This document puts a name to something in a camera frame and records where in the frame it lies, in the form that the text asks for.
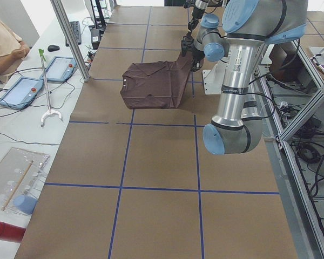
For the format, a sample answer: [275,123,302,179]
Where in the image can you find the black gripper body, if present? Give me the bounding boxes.
[192,7,204,19]
[192,47,205,63]

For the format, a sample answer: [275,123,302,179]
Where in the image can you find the brown t-shirt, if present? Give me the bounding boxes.
[120,53,193,109]

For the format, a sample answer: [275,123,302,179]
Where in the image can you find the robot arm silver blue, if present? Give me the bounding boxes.
[183,0,228,35]
[194,1,308,155]

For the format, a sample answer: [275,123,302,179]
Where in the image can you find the black keyboard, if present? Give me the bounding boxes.
[70,21,82,45]

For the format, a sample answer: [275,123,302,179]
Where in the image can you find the far blue teach pendant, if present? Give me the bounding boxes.
[45,56,76,83]

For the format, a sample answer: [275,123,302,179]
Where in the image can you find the blue teach pendant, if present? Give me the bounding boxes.
[0,77,44,110]
[45,56,76,83]

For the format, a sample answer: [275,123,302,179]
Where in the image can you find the brown paper table cover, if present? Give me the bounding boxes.
[16,6,297,258]

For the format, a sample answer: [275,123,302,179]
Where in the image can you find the black computer mouse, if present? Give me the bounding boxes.
[48,44,60,52]

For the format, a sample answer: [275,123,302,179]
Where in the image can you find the white reacher grabber tool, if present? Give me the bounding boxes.
[38,49,63,127]

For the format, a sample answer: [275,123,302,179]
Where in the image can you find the near blue teach pendant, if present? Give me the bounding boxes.
[0,77,44,110]

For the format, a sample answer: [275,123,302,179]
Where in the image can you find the seated person beige shirt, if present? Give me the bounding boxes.
[0,20,30,84]

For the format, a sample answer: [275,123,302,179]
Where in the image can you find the wooden stick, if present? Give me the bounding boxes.
[1,160,33,211]

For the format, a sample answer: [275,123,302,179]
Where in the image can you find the clear plastic bag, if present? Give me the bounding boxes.
[0,148,50,215]

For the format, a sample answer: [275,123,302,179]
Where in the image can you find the light blue cup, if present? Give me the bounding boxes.
[13,195,37,215]

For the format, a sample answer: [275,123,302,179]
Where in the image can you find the red cylinder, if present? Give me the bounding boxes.
[0,221,26,243]

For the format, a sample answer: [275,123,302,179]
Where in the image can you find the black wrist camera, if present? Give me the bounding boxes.
[183,0,195,9]
[181,34,194,57]

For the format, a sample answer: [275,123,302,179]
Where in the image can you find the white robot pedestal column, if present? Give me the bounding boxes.
[202,61,226,95]

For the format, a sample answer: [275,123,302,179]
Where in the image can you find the aluminium frame post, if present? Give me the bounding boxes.
[50,0,90,82]

